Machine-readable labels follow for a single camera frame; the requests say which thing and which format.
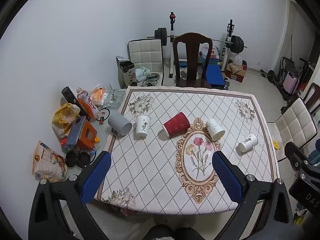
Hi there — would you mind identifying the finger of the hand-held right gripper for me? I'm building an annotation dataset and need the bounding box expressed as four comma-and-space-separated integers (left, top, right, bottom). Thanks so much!
284, 142, 312, 172

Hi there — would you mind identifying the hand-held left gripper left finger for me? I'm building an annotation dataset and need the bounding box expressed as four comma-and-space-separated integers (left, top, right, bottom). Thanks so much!
28, 151, 112, 240

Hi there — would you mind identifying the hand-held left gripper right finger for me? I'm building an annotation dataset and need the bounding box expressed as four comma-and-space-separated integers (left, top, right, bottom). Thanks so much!
212, 151, 294, 240

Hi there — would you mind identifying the white cup with black calligraphy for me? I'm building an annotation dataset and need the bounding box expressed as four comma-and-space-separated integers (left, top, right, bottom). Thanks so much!
136, 114, 152, 138
237, 133, 258, 153

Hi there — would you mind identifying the plain white paper cup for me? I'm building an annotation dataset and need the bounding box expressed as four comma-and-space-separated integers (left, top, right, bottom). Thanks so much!
205, 118, 225, 141

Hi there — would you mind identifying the red ribbed paper cup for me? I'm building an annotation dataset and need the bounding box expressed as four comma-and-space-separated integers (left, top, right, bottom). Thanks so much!
162, 112, 191, 139

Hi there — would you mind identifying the black round lid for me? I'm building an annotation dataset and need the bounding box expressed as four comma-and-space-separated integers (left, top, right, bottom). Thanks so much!
76, 152, 91, 168
65, 151, 78, 168

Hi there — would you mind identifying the white padded chair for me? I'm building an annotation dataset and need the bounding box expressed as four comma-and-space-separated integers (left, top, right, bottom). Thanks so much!
127, 39, 166, 86
266, 97, 318, 162

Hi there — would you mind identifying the orange box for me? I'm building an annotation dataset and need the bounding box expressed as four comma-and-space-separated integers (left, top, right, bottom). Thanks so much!
75, 119, 98, 150

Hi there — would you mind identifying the blue grey device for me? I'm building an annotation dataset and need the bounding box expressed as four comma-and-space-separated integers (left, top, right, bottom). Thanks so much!
65, 116, 87, 148

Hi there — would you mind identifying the orange printed snack packet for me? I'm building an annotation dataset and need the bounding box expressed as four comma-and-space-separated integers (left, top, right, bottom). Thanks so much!
32, 140, 68, 182

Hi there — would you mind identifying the floral printed tablecloth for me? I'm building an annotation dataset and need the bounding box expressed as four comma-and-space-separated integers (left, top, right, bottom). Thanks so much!
94, 85, 280, 217

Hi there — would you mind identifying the grey cylindrical container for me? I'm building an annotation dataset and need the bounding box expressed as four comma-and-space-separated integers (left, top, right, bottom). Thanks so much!
107, 114, 133, 137

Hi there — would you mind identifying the dark wooden chair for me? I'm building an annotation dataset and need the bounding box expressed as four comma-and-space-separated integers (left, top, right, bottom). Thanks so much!
299, 82, 320, 117
172, 32, 213, 90

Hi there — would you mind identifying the yellow plastic bag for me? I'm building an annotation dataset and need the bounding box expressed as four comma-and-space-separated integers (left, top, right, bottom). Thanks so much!
52, 103, 81, 138

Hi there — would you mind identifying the tall orange carton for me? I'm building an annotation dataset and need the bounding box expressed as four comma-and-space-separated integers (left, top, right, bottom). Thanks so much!
77, 97, 97, 120

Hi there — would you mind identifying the pink suitcase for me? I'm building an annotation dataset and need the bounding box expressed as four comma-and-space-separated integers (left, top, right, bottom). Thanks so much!
285, 71, 300, 96

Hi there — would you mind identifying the clear glass tray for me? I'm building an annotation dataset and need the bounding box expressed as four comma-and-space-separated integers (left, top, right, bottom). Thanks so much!
102, 89, 127, 109

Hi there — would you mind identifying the orange snack bag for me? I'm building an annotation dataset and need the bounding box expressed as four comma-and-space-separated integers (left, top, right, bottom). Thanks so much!
90, 85, 110, 106

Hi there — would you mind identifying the black dumbbell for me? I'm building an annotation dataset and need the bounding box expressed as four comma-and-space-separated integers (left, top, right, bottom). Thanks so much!
260, 69, 276, 83

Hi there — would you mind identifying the black folded stroller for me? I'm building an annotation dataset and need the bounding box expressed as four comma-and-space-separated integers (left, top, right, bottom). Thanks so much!
277, 56, 313, 101

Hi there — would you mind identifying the black cylindrical bottle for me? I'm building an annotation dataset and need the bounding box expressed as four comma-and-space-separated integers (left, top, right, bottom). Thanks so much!
61, 86, 80, 105

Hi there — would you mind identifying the cardboard box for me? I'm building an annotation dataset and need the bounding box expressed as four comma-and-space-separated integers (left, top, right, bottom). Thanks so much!
224, 62, 248, 83

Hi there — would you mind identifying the blue weight bench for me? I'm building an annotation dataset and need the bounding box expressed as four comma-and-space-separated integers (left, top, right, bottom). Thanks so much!
205, 65, 225, 87

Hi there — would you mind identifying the black tea bag package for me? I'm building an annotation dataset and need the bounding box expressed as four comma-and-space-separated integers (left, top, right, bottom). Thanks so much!
116, 56, 138, 88

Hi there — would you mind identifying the clear plastic bag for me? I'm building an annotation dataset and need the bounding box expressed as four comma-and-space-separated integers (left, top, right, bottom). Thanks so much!
229, 54, 243, 67

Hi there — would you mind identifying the pale green plastic bag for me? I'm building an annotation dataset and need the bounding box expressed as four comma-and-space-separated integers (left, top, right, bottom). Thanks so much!
134, 66, 151, 81

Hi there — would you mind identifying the barbell with black plates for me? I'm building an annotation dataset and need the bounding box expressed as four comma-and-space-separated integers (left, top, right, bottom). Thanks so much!
147, 27, 248, 54

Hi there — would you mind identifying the white plastic bag red print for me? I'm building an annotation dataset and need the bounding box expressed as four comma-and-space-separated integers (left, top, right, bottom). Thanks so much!
199, 44, 221, 64

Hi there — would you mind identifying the white barbell rack stand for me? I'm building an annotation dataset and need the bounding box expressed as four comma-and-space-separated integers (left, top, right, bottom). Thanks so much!
167, 12, 177, 79
219, 19, 236, 72

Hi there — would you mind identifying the black cable with red tag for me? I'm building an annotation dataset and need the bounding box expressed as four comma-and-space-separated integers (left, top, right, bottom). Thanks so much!
97, 107, 111, 125

